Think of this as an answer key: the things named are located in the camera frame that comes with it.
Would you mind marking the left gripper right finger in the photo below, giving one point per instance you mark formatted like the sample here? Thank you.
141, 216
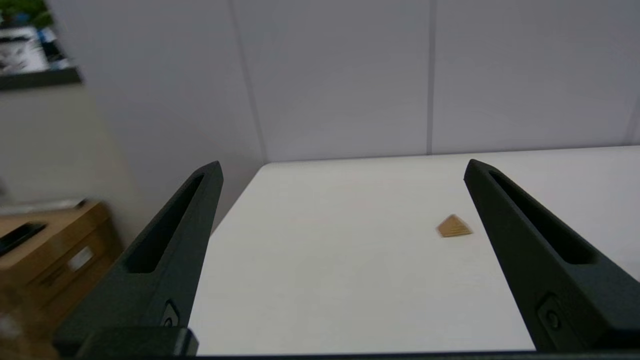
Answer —
575, 300

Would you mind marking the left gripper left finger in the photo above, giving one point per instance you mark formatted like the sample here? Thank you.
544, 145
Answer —
150, 300

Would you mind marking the triangular wooden building block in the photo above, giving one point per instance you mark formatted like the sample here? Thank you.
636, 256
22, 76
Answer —
454, 228

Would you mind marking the labelled brown cardboard box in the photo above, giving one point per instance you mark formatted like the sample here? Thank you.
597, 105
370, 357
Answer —
75, 290

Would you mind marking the flat black object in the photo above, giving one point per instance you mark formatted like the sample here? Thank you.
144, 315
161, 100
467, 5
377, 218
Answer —
20, 236

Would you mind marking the dark shelf ledge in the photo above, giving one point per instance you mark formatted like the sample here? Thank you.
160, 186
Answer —
40, 80

